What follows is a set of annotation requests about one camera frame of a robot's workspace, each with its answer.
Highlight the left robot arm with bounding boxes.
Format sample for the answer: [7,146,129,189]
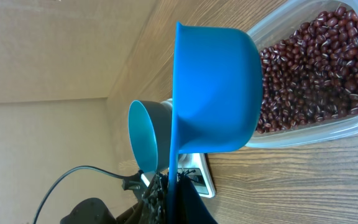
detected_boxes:
[60,198,117,224]

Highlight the blue plastic measuring scoop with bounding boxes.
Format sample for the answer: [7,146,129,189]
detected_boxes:
[167,22,263,223]

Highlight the blue metal bowl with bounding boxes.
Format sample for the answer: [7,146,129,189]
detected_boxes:
[128,100,172,172]

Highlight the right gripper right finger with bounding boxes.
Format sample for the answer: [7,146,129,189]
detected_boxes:
[176,172,217,224]

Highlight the white digital kitchen scale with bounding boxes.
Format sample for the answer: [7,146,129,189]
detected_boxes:
[140,98,216,199]

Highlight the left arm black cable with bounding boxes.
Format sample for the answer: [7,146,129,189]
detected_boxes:
[32,165,142,224]

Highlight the red adzuki beans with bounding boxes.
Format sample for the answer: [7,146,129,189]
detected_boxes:
[256,6,358,134]

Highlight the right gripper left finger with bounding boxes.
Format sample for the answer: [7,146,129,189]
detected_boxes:
[116,172,168,224]

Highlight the clear plastic container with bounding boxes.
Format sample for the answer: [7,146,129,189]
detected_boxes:
[246,0,358,148]

